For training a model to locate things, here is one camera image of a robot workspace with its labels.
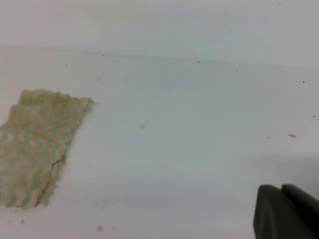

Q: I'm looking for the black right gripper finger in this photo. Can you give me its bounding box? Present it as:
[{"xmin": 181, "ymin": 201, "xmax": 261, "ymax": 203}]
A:
[{"xmin": 253, "ymin": 184, "xmax": 319, "ymax": 239}]

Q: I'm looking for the green and beige rag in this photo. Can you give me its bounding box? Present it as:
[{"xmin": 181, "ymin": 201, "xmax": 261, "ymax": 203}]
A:
[{"xmin": 0, "ymin": 89, "xmax": 94, "ymax": 209}]

